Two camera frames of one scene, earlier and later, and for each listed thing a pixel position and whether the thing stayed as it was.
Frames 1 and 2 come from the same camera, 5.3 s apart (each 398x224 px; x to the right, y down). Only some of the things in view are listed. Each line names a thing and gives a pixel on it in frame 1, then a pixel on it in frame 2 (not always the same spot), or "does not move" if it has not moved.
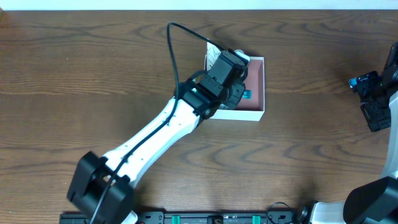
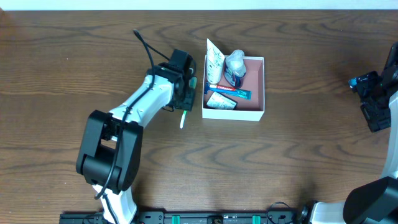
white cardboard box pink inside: [252, 107] does not move
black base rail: [205, 216] does not move
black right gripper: [376, 118] does not move
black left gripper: [236, 96] → [189, 98]
